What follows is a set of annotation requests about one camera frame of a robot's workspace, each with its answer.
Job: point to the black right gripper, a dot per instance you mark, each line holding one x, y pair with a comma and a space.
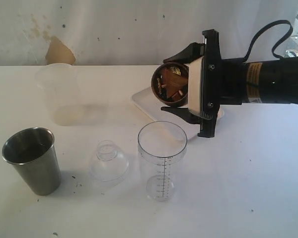
205, 82

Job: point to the tan wooden pieces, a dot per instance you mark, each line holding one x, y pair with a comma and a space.
172, 83

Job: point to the brown wooden cup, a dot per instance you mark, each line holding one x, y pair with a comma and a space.
154, 88

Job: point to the stainless steel cup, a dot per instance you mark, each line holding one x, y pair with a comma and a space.
32, 153

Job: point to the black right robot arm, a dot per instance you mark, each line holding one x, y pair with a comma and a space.
267, 82

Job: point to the clear plastic shaker body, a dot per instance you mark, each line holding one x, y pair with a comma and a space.
161, 148

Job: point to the clear dome shaker lid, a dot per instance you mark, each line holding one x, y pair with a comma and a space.
108, 165

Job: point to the white rectangular tray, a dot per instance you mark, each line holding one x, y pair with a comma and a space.
151, 106

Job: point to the translucent plastic measuring cup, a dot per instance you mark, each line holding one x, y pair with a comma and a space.
61, 93

